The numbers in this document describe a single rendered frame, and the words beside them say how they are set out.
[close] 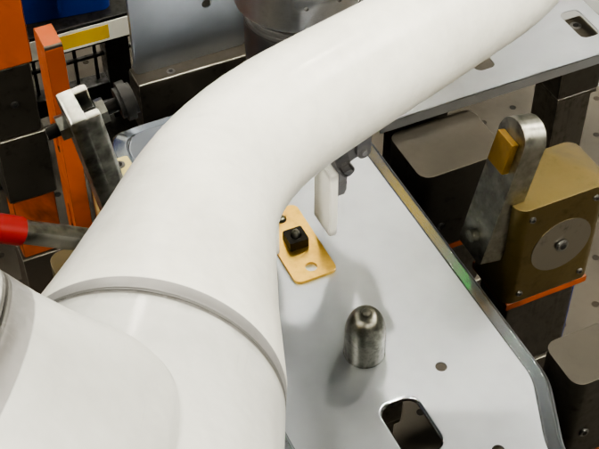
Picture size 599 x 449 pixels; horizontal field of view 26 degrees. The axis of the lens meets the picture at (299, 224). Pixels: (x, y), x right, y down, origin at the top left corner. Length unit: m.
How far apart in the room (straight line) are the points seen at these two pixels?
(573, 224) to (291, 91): 0.58
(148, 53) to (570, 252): 0.43
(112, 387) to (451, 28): 0.32
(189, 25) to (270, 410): 0.85
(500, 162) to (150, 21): 0.37
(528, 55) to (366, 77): 0.71
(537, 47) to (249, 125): 0.79
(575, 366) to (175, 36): 0.49
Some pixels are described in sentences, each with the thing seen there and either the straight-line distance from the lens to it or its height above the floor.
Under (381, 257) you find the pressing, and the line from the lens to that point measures 1.08.
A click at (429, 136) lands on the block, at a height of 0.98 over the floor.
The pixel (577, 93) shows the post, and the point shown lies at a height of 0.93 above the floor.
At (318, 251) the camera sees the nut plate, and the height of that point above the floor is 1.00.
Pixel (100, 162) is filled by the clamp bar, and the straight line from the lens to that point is 0.92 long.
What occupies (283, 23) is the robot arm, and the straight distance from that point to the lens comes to 0.88.
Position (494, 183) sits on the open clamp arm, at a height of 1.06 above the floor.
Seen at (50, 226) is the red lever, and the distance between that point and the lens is 0.97.
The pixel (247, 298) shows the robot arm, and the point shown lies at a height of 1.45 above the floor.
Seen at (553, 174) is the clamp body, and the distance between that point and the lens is 1.10.
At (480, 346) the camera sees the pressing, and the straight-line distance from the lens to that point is 1.03.
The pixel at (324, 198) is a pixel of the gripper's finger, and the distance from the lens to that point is 1.05.
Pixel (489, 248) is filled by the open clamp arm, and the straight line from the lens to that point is 1.09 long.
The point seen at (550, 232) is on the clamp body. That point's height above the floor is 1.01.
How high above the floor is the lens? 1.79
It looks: 46 degrees down
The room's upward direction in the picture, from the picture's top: straight up
